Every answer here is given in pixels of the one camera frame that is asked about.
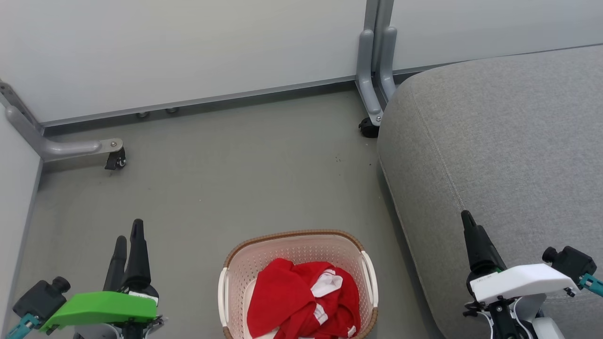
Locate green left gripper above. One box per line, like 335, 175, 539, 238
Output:
40, 218, 161, 332

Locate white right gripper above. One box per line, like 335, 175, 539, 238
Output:
460, 210, 578, 306

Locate red white-striped shorts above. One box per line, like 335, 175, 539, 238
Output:
301, 261, 362, 339

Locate red shirt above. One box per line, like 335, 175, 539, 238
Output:
246, 258, 330, 339

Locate grey fabric sofa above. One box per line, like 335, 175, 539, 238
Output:
377, 45, 603, 339

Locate black caster wheel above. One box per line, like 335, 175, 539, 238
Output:
359, 117, 380, 138
105, 147, 127, 171

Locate grey long partition foot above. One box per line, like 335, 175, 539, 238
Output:
5, 106, 124, 163

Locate white brown-rimmed laundry basket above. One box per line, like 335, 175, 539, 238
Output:
218, 229, 379, 339

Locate grey curved partition foot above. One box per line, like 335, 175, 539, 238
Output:
356, 29, 384, 127
379, 26, 399, 102

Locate teal right cable connector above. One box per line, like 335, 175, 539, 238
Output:
579, 274, 603, 298

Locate teal cable connector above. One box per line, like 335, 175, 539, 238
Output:
579, 274, 603, 298
5, 313, 41, 339

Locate teal left cable connector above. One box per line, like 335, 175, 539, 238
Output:
5, 313, 41, 339

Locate grey partition base rail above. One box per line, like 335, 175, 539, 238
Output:
393, 43, 603, 76
40, 78, 359, 135

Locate grey partition frame post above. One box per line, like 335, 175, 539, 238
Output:
363, 0, 395, 72

